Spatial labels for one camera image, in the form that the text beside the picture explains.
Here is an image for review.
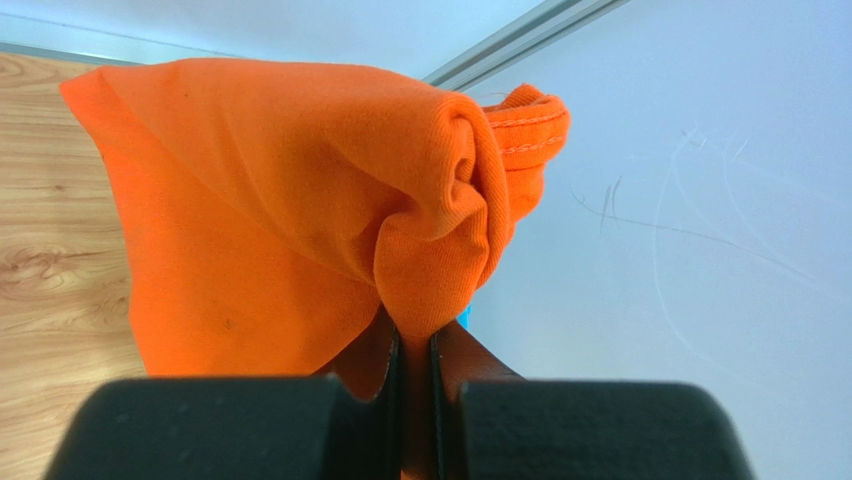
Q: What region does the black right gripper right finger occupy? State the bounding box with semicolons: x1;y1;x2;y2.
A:
429;323;753;479

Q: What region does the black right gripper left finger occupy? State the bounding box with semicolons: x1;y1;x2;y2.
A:
46;326;399;479

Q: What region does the orange t shirt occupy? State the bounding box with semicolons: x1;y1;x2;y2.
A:
59;57;572;480

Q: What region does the teal folded t shirt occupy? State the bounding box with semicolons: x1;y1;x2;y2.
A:
456;304;472;329

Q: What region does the right aluminium corner post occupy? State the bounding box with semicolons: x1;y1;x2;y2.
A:
423;0;628;91

